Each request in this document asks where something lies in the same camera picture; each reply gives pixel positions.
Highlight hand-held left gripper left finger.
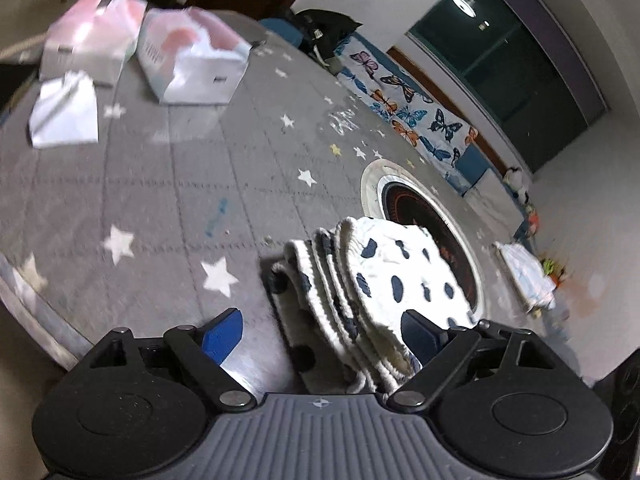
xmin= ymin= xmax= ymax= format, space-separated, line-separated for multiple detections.
xmin=85 ymin=308 xmax=254 ymax=413

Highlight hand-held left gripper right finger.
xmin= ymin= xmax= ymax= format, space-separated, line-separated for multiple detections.
xmin=387 ymin=310 xmax=561 ymax=413

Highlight white polka dot shorts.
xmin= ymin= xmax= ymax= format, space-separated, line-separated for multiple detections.
xmin=260 ymin=216 xmax=481 ymax=396

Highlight striped folded cloth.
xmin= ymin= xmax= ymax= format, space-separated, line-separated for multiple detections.
xmin=495 ymin=241 xmax=557 ymax=311

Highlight round black induction cooker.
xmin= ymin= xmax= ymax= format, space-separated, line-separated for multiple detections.
xmin=377 ymin=177 xmax=476 ymax=311

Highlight grey pillow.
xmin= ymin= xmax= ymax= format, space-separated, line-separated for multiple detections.
xmin=465 ymin=170 xmax=523 ymax=231

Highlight black round induction cooktop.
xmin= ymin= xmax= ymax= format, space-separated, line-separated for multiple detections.
xmin=360 ymin=159 xmax=486 ymax=321

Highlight white pink plush toy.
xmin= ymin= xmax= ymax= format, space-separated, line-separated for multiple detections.
xmin=517 ymin=187 xmax=541 ymax=233

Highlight black object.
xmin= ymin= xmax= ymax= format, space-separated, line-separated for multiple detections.
xmin=594 ymin=360 xmax=640 ymax=463

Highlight butterfly print blanket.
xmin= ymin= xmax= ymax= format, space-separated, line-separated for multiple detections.
xmin=334 ymin=32 xmax=481 ymax=168

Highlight white pink tissue box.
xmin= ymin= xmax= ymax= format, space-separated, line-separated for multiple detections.
xmin=137 ymin=7 xmax=253 ymax=106
xmin=39 ymin=0 xmax=148 ymax=88

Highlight white tissue paper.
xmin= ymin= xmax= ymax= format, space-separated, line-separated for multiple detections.
xmin=27 ymin=71 xmax=101 ymax=150

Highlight dark window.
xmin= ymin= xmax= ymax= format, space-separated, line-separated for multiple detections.
xmin=407 ymin=0 xmax=608 ymax=173

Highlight black backpack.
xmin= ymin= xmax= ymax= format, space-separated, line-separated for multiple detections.
xmin=292 ymin=9 xmax=363 ymax=58

